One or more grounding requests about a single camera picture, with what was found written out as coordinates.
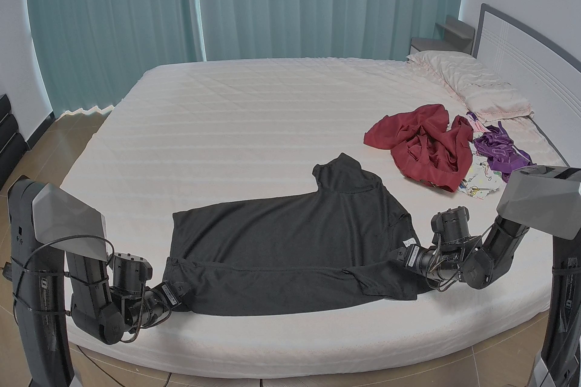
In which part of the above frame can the black chest of drawers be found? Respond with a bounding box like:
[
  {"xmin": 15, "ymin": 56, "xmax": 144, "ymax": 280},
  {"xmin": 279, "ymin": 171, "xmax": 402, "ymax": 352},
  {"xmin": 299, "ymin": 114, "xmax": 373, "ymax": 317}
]
[{"xmin": 0, "ymin": 94, "xmax": 27, "ymax": 191}]

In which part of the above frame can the grey bedside table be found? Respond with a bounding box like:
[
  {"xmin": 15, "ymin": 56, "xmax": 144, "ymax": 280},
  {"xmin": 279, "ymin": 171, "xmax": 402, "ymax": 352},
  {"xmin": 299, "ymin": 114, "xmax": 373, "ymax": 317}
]
[{"xmin": 410, "ymin": 15, "xmax": 476, "ymax": 56}]

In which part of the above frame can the black cable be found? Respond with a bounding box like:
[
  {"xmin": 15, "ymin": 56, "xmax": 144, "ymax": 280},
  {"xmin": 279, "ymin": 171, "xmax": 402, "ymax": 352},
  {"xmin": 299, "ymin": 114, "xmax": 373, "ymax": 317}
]
[{"xmin": 11, "ymin": 235, "xmax": 115, "ymax": 314}]

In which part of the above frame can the white printed garment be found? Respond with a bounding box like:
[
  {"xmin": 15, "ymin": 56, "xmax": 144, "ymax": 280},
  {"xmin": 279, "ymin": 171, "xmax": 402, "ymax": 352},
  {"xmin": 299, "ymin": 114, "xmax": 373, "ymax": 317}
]
[{"xmin": 456, "ymin": 156, "xmax": 502, "ymax": 199}]

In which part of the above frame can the black T-shirt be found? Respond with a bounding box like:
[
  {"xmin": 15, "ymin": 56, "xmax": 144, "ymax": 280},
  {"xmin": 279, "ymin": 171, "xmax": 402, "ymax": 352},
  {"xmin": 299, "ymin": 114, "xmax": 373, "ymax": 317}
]
[{"xmin": 162, "ymin": 152, "xmax": 434, "ymax": 317}]

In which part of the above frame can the pale pink garment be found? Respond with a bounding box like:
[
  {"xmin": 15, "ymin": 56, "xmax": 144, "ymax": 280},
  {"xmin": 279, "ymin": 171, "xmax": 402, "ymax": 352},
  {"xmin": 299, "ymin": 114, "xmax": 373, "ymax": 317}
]
[{"xmin": 464, "ymin": 111, "xmax": 487, "ymax": 134}]

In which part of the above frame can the purple garment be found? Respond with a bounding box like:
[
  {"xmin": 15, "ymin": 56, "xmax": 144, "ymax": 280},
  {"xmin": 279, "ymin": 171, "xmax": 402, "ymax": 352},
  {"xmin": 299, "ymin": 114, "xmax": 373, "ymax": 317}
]
[{"xmin": 472, "ymin": 124, "xmax": 533, "ymax": 185}]

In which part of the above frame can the cream pillow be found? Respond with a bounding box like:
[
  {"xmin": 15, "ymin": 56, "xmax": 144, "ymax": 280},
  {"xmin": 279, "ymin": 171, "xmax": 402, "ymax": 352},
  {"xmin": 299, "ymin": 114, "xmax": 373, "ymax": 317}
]
[{"xmin": 405, "ymin": 50, "xmax": 534, "ymax": 120}]

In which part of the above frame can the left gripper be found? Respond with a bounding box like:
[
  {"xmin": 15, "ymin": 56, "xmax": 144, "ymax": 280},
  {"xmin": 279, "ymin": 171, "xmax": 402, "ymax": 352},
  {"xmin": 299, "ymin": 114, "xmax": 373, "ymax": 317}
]
[{"xmin": 153, "ymin": 280, "xmax": 192, "ymax": 310}]

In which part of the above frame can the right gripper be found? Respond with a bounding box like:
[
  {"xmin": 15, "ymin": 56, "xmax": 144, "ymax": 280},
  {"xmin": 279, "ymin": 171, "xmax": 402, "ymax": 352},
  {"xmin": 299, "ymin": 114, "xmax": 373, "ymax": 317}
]
[{"xmin": 393, "ymin": 245, "xmax": 431, "ymax": 276}]

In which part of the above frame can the dark red garment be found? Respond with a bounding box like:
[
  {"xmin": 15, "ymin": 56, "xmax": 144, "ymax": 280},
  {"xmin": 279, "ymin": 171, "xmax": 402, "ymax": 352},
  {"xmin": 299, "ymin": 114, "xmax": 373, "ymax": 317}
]
[{"xmin": 363, "ymin": 104, "xmax": 475, "ymax": 194}]

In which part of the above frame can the bed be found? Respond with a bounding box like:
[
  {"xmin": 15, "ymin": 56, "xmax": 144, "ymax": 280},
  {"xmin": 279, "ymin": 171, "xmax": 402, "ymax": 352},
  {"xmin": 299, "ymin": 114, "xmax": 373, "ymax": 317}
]
[{"xmin": 16, "ymin": 3, "xmax": 581, "ymax": 379}]

